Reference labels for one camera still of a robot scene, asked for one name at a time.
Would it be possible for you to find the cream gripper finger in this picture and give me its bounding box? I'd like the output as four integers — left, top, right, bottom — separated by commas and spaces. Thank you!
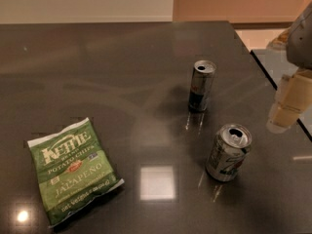
266, 29, 290, 50
266, 68, 312, 134

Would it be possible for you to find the silver green 7up can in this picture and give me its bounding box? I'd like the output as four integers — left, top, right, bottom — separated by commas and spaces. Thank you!
206, 124, 252, 182

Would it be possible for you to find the slim silver Red Bull can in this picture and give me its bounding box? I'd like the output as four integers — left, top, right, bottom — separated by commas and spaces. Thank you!
188, 60, 216, 112

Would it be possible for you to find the green Kettle chips bag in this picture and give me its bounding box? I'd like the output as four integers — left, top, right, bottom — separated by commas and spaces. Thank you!
27, 118, 124, 227

